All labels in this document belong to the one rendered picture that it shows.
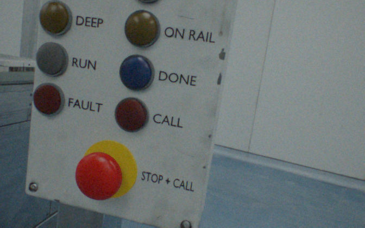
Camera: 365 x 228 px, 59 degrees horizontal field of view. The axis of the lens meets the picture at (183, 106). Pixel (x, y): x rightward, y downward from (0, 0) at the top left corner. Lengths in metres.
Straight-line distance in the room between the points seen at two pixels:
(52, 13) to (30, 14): 1.51
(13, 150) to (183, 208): 1.20
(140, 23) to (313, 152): 3.46
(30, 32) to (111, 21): 1.52
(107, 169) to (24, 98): 1.09
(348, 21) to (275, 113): 1.16
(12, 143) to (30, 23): 0.65
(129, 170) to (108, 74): 0.09
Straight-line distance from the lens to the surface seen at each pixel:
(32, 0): 1.81
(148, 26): 0.26
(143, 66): 0.26
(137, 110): 0.27
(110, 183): 0.27
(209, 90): 0.26
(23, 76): 1.32
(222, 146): 3.81
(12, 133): 1.41
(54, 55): 0.30
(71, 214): 0.41
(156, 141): 0.27
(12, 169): 1.47
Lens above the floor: 1.01
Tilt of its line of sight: 8 degrees down
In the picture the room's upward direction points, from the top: 8 degrees clockwise
